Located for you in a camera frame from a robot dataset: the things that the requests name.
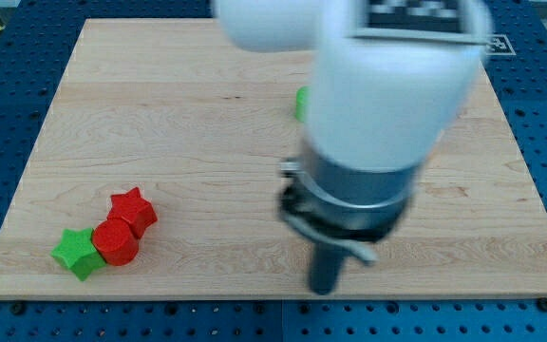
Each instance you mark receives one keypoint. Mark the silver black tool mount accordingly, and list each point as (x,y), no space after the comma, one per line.
(328,200)

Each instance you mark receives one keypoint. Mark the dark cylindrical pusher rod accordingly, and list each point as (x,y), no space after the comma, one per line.
(327,263)

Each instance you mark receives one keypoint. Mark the green block behind arm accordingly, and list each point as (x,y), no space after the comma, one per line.
(301,100)

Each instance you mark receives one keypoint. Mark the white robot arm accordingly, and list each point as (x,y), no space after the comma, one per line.
(387,78)

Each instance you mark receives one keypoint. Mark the red star block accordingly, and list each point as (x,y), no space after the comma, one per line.
(132,208)

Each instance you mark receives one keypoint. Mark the green star block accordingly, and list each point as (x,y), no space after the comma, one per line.
(75,252)

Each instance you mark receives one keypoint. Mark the light wooden board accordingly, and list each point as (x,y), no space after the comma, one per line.
(200,127)

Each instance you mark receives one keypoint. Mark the red cylinder block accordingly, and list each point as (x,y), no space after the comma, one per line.
(115,242)

